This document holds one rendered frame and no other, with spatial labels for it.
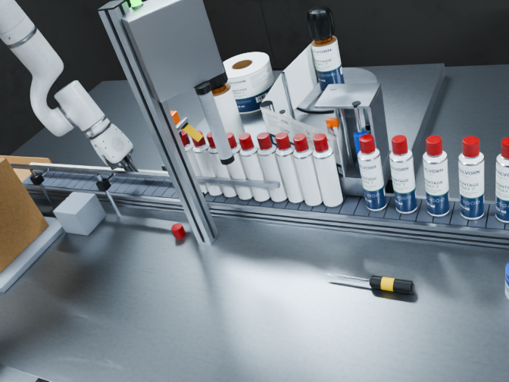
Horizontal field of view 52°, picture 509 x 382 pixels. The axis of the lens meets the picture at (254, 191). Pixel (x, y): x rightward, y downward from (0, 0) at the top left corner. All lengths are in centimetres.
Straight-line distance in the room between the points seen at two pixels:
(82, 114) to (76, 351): 67
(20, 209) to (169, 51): 80
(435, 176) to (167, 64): 64
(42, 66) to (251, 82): 70
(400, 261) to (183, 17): 73
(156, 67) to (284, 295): 59
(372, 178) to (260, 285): 37
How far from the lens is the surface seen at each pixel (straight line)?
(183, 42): 118
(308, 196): 138
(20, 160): 236
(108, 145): 166
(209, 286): 135
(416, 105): 176
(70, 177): 198
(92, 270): 158
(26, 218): 178
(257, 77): 189
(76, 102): 164
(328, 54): 183
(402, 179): 126
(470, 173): 122
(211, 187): 153
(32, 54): 155
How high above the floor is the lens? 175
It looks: 35 degrees down
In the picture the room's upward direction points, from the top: 18 degrees counter-clockwise
